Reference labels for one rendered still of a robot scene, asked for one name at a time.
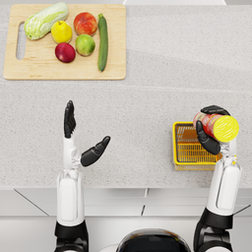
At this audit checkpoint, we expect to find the red potato chip can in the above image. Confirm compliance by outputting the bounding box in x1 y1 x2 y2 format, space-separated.
192 110 240 144

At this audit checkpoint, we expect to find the wooden cutting board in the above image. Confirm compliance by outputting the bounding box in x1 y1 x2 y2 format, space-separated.
2 3 127 82

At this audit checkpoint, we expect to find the yellow slatted basket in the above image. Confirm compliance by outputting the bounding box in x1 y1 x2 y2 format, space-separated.
172 121 224 171

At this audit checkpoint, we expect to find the dark red apple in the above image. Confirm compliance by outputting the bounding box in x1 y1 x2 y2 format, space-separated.
54 41 77 64

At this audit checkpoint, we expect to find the green napa cabbage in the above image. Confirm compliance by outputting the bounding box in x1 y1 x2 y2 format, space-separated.
23 1 70 41

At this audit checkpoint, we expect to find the yellow pear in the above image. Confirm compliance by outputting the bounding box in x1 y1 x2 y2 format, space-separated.
50 20 74 45

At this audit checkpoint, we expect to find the dark round robot body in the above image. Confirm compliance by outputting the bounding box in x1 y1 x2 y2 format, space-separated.
115 227 193 252

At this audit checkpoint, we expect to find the green cucumber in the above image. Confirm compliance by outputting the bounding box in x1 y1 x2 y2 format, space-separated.
96 13 109 73

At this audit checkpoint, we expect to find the green apple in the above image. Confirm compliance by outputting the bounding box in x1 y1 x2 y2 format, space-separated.
75 33 96 57

